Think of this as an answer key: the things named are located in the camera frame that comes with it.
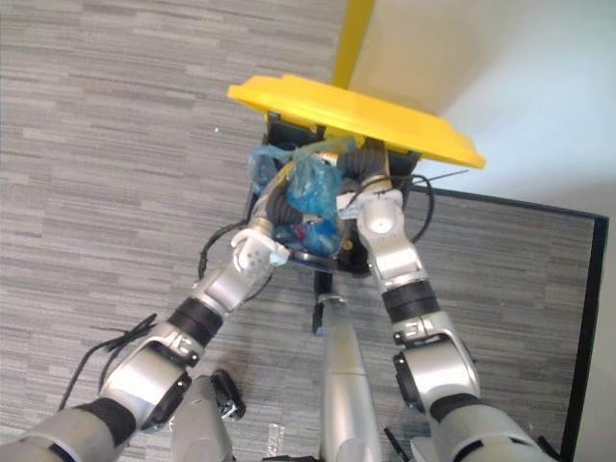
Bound black left elbow cable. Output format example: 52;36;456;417
57;314;159;411

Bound black floor edge strip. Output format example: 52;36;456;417
412;185;610;462

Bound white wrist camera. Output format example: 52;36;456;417
335;191;370;221
231;227;291;271

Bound yellow trash can lid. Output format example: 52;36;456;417
227;74;487;170

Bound black large trash can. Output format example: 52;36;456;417
244;110;421;281

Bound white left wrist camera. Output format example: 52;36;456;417
231;227;291;271

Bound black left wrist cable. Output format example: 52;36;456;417
198;220;251;281

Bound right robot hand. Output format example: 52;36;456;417
317;142;391;187

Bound dark left robot foot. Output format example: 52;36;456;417
210;369;247;421

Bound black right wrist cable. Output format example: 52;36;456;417
401;167;472;243

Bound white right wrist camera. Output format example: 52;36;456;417
335;191;370;221

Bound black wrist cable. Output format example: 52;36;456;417
401;167;472;243
198;220;251;281

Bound silver left robot leg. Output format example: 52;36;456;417
170;374;233;462

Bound blue plastic rubbish bag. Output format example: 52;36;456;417
246;136;360;256

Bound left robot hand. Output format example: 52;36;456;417
253;164;304;237

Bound yellow upright wall panel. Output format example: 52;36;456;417
331;0;376;89

